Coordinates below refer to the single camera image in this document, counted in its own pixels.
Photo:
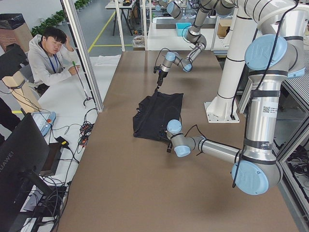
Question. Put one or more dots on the blue plastic bin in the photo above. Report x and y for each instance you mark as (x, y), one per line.
(182, 27)

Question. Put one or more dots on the black Huawei monitor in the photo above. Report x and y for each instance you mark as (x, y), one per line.
(22, 157)

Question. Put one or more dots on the person in white hoodie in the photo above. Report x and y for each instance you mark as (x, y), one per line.
(51, 57)

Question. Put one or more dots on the cardboard box black bag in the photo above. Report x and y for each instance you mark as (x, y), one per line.
(14, 30)

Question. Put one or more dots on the blue teach pendant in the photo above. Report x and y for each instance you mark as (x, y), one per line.
(44, 121)

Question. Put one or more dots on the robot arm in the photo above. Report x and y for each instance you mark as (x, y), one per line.
(193, 35)
(266, 48)

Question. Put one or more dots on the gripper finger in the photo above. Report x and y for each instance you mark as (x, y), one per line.
(158, 87)

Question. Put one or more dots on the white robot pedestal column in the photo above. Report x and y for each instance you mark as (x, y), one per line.
(222, 108)

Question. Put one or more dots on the aluminium frame post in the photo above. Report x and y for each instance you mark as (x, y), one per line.
(78, 39)

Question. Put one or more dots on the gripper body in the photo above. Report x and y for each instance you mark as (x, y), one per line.
(164, 136)
(161, 77)

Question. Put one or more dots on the black t-shirt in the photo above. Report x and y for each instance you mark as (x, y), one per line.
(154, 113)

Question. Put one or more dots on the metal reacher grabber tool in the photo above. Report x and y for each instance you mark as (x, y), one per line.
(87, 98)

